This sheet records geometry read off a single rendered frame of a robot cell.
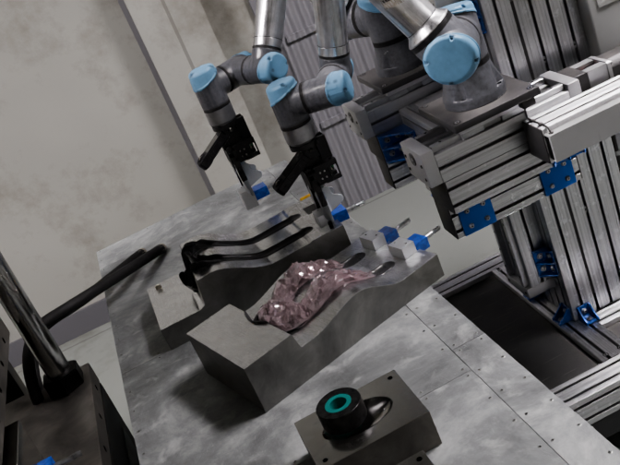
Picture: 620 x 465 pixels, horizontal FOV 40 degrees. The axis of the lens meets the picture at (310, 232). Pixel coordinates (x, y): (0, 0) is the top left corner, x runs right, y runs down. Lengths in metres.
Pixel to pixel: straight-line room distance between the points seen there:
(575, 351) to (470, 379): 1.01
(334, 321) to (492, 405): 0.40
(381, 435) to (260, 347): 0.38
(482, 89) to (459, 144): 0.14
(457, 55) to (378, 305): 0.55
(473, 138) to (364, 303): 0.52
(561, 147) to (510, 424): 0.79
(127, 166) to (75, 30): 0.66
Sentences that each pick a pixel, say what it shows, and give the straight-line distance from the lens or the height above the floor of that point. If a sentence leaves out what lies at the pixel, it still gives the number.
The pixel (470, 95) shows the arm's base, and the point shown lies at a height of 1.07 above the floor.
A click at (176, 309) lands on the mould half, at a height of 0.86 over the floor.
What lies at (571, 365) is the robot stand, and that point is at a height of 0.21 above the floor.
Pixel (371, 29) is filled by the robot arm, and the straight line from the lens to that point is 2.49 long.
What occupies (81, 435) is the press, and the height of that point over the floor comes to 0.78.
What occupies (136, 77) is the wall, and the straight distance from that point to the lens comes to 4.08.
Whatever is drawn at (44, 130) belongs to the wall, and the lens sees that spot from 4.12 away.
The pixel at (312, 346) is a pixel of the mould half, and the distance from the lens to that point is 1.72.
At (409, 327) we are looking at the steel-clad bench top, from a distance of 1.76.
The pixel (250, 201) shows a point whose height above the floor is 0.92.
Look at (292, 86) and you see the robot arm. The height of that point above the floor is 1.24.
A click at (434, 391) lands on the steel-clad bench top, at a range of 1.57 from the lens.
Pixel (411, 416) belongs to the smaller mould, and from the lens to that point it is 1.42.
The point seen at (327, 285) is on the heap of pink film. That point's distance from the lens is 1.78.
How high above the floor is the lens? 1.74
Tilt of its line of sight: 24 degrees down
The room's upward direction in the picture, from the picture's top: 23 degrees counter-clockwise
